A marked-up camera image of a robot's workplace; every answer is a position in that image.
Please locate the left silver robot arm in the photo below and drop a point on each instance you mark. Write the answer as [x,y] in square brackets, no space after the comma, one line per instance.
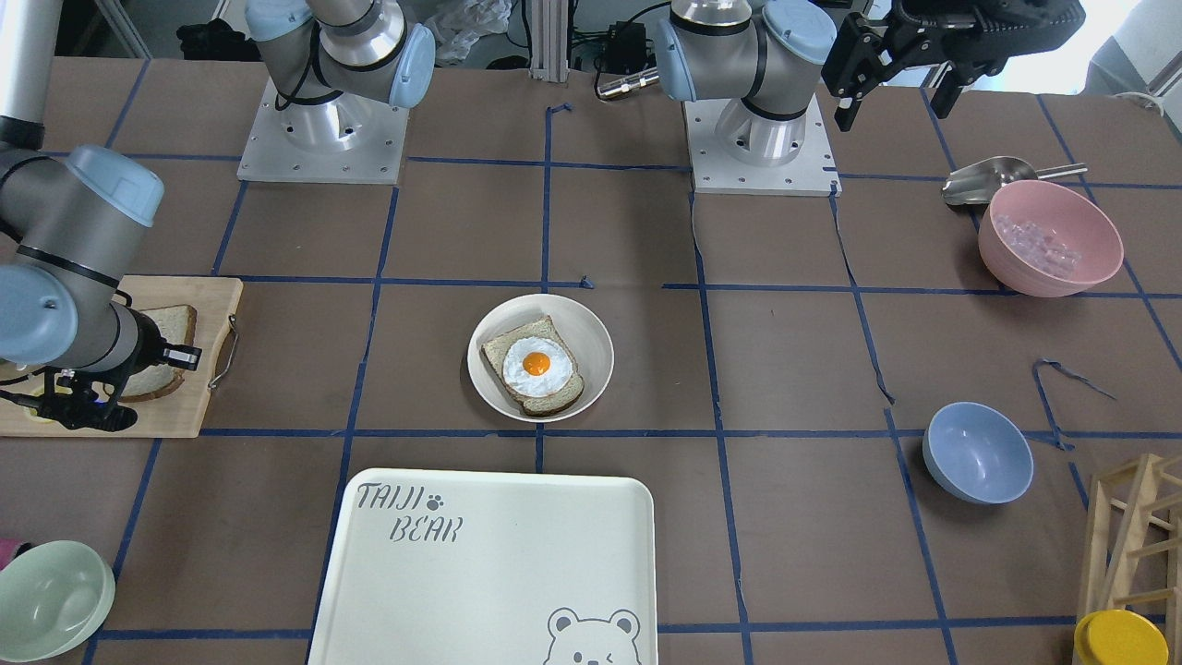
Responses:
[768,56]

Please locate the white round plate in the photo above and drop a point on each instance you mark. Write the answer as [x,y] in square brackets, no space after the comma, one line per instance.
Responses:
[583,331]

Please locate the light green bowl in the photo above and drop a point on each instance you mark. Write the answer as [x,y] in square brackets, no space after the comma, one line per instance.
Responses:
[53,598]

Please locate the metal scoop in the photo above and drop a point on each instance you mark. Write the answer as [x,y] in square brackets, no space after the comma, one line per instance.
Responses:
[977,183]

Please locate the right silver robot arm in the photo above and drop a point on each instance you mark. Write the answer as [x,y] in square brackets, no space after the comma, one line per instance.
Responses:
[78,222]

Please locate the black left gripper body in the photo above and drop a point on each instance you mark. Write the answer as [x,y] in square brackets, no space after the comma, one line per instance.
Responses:
[865,46]

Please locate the wooden cup rack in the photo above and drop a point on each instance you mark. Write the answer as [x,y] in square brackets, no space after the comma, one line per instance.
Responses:
[1133,514]

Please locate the pink cloth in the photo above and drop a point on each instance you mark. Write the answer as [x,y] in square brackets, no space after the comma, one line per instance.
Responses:
[10,549]

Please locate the pink bowl with ice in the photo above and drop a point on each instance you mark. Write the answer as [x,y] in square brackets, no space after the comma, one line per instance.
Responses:
[1044,240]

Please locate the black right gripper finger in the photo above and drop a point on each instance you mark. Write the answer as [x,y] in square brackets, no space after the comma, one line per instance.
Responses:
[184,357]
[107,417]

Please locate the wooden cutting board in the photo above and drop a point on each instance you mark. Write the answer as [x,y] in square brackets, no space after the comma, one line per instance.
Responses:
[177,415]

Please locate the yellow mug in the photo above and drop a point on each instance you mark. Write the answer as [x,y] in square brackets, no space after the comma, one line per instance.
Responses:
[1119,637]

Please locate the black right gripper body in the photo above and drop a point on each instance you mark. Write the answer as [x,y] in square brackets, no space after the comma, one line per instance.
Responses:
[150,341]

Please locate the cream bear tray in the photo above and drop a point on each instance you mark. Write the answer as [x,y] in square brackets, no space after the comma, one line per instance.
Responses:
[454,567]

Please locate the toast with fried egg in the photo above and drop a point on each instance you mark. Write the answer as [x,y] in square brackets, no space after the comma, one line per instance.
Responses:
[536,367]

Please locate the plain bread slice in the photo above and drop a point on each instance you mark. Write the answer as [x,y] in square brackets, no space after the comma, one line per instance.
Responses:
[177,325]

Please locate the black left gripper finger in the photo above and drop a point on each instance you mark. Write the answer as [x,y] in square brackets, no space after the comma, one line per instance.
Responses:
[956,76]
[856,77]

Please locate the blue bowl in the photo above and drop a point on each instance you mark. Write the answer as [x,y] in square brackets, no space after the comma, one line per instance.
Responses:
[977,454]

